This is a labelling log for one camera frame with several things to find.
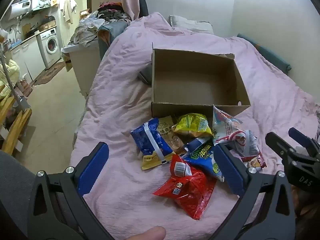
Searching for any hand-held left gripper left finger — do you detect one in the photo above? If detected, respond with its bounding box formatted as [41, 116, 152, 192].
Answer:
[27, 141, 118, 240]

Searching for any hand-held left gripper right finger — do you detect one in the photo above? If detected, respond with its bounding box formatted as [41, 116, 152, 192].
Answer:
[212, 142, 297, 240]

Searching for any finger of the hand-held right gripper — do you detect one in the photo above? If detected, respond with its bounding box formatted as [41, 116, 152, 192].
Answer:
[265, 131, 300, 160]
[288, 127, 320, 156]

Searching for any blue green-lettered chips bag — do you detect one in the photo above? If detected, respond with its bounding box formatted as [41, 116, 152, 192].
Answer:
[181, 137, 225, 182]

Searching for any white red-ring snack packet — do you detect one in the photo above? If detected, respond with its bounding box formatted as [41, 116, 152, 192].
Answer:
[215, 129, 260, 158]

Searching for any red snack packet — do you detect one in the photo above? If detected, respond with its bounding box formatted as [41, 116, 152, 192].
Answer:
[152, 154, 217, 221]

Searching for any yellow snack packet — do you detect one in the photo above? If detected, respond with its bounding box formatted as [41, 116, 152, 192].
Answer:
[172, 113, 214, 138]

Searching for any dark blue white-striped packet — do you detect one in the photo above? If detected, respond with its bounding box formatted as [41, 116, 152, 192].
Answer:
[130, 118, 175, 157]

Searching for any tan cartoon snack packet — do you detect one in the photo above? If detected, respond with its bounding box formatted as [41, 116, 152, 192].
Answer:
[141, 116, 190, 171]

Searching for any cardboard box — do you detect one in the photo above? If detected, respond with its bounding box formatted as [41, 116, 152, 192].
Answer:
[151, 49, 251, 120]

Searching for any person's right hand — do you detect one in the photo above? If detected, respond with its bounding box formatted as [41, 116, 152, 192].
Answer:
[291, 187, 320, 240]

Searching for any person's left hand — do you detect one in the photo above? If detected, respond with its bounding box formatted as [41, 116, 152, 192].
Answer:
[120, 226, 167, 240]

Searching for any pink blanket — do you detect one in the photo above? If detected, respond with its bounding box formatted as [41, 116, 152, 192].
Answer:
[72, 12, 320, 240]

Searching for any person's grey clothing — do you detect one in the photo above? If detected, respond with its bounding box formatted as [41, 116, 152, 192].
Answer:
[0, 150, 37, 240]

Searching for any wooden rack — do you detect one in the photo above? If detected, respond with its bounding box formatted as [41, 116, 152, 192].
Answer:
[0, 96, 33, 155]

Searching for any teal bolster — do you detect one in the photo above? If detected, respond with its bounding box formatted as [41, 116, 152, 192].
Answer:
[236, 33, 292, 72]

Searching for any metal clamp pole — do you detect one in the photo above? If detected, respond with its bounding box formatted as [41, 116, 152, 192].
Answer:
[0, 42, 30, 113]

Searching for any white storage chest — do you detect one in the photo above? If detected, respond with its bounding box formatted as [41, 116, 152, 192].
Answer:
[61, 41, 102, 97]

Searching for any patterned floor rug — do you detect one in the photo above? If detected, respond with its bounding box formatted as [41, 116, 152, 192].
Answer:
[34, 60, 67, 86]

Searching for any dark grey object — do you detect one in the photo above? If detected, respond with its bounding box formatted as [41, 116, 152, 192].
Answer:
[139, 64, 153, 85]

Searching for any yellow quilt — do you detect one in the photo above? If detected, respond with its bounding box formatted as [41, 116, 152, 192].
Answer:
[0, 59, 20, 100]

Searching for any white kitchen cabinet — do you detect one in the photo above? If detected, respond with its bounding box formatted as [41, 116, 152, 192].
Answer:
[10, 39, 47, 83]

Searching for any white washing machine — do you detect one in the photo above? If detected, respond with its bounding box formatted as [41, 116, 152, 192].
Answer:
[37, 27, 62, 70]

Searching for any light clothes pile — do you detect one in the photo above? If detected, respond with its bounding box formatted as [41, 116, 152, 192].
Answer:
[70, 11, 105, 48]

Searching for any grey patterned pillow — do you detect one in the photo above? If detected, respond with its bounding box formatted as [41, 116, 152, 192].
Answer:
[169, 15, 215, 34]

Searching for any brown box on washer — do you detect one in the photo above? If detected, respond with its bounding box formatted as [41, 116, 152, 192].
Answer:
[39, 21, 56, 32]

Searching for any dark clothes pile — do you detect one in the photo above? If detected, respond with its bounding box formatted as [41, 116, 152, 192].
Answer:
[97, 2, 132, 22]

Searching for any hanging cream towel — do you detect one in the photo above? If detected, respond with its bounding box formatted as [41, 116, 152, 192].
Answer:
[62, 0, 78, 24]

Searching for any white water heater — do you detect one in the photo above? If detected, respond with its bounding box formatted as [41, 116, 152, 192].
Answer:
[4, 0, 42, 20]

